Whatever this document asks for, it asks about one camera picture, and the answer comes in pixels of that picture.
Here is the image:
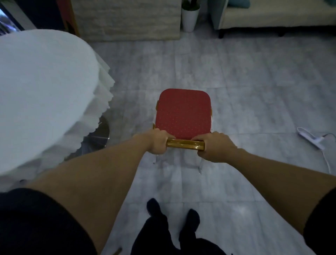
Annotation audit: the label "person's left hand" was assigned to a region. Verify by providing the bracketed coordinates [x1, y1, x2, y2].
[133, 128, 176, 155]

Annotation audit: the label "person's right hand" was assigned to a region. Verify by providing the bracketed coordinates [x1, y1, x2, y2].
[191, 131, 239, 163]

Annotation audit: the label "red gold banquet chair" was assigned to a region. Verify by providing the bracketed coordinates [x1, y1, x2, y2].
[153, 88, 213, 174]

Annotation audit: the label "person's right forearm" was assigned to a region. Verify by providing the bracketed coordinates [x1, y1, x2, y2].
[227, 148, 336, 235]

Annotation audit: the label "person's left forearm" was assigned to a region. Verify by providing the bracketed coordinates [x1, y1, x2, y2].
[25, 134, 153, 254]

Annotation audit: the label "person's black right shoe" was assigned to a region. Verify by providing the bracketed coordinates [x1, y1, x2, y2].
[184, 209, 200, 233]

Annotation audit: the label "person's black shoe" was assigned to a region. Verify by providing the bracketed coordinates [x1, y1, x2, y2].
[184, 209, 200, 233]
[146, 198, 164, 218]

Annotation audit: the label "round metal table base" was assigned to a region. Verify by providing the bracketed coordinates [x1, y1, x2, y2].
[64, 116, 110, 161]

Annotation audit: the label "person's black left shoe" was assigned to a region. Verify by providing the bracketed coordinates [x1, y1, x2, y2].
[146, 198, 164, 218]

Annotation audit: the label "person's black trousers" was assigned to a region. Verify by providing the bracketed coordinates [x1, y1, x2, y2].
[130, 213, 234, 255]

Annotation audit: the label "white power strip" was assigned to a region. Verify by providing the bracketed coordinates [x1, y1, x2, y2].
[297, 127, 326, 150]

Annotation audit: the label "white plant pot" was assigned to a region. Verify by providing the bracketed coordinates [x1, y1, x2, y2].
[181, 5, 201, 33]

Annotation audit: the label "beige stone-faced counter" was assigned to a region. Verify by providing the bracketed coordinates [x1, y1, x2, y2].
[70, 0, 182, 42]

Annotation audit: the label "white tablecloth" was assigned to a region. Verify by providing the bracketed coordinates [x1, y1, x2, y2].
[0, 29, 115, 192]

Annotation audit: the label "green potted plant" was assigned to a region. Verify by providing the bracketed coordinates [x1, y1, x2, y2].
[182, 0, 201, 11]

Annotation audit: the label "teal cushion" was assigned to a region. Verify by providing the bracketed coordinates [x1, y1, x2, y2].
[227, 0, 251, 9]

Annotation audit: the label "person's black shirt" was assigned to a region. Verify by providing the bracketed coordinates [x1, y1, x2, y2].
[0, 188, 98, 255]

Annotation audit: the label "cream sofa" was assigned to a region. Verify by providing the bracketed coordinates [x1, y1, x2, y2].
[209, 0, 336, 39]

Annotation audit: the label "white power cable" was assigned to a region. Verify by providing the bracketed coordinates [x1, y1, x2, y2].
[321, 133, 336, 174]

